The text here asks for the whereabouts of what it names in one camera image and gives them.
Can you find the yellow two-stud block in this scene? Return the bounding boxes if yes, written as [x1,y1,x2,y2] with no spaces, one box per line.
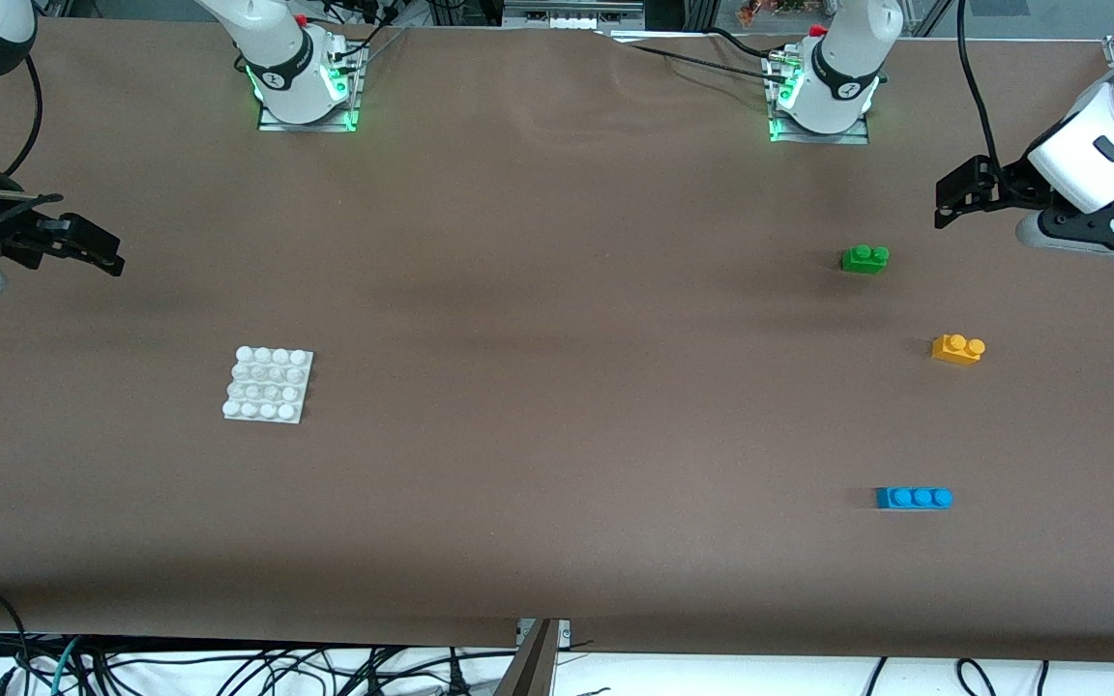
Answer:
[931,333,986,366]

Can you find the white studded base plate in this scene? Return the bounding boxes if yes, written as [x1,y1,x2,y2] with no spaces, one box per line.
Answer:
[222,346,314,424]

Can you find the blue three-stud block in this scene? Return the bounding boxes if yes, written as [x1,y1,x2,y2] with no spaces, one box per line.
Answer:
[875,486,954,510]

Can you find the orange red object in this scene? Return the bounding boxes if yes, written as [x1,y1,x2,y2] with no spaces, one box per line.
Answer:
[737,0,811,28]

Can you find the brown table cover sheet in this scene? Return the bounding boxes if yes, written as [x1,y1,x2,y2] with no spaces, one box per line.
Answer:
[0,17,1114,668]

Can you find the black camera mounting bracket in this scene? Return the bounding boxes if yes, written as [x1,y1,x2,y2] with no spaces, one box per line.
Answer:
[1048,174,1114,254]

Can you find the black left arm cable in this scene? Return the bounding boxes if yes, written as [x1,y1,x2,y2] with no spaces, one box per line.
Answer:
[955,0,1008,180]

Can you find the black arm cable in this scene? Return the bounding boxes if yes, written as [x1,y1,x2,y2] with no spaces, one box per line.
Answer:
[1,53,44,180]
[955,0,1008,180]

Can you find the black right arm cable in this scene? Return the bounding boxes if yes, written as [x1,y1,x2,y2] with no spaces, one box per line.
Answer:
[1,53,44,180]

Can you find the short black table cable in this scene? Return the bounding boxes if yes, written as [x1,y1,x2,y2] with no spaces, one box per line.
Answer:
[705,27,776,64]

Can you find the long black table cable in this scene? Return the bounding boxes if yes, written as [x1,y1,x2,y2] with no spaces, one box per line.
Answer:
[627,42,790,86]

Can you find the teal floor cable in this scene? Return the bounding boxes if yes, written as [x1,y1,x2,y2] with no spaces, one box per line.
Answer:
[49,636,84,696]

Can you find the grey aluminium frame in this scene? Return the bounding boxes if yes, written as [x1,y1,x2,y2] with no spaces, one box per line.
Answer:
[502,0,647,32]

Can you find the small metal edge bracket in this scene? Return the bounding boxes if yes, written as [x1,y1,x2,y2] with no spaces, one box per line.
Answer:
[516,619,572,647]

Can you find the dark wedge post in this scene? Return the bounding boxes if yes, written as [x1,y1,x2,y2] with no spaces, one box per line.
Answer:
[494,619,558,696]

